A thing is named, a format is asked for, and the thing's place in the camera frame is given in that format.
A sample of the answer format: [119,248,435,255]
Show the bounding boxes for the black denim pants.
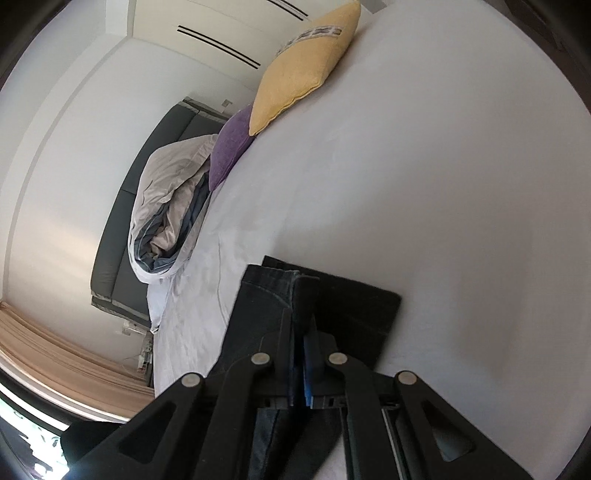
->
[217,255,402,480]

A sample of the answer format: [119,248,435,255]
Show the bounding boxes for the beige curtain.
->
[0,300,155,423]

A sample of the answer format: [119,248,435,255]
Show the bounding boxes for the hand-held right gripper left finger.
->
[76,311,301,480]

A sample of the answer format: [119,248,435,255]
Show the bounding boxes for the purple pillow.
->
[209,104,256,192]

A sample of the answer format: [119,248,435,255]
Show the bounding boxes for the grey nightstand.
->
[136,330,157,388]

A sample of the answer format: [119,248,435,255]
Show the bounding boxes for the yellow pillow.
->
[248,0,362,137]

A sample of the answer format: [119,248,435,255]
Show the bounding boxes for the white wardrobe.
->
[129,0,333,72]

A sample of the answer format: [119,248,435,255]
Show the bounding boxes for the grey bed headboard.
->
[90,102,232,324]

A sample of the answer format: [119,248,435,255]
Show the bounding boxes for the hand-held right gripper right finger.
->
[302,315,532,480]

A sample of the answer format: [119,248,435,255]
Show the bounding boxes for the black window frame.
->
[0,369,130,425]

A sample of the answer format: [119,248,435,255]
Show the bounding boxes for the black hanging coat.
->
[60,415,132,469]

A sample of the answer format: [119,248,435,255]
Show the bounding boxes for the bed with white sheet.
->
[147,0,591,480]

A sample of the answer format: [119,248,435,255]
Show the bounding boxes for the white and grey duvet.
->
[128,134,220,284]

